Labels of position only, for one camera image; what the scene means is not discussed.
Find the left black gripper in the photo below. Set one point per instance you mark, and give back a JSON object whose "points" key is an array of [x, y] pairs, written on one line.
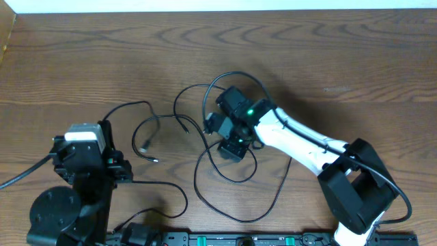
{"points": [[123, 166]]}

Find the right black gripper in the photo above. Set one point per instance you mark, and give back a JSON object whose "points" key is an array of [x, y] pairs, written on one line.
{"points": [[226, 147]]}

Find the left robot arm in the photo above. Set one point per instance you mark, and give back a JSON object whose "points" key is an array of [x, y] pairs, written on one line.
{"points": [[78, 213]]}

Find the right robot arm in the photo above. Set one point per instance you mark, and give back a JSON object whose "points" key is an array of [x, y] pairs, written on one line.
{"points": [[355, 182]]}

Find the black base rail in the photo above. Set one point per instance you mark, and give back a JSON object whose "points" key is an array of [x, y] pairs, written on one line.
{"points": [[137, 234]]}

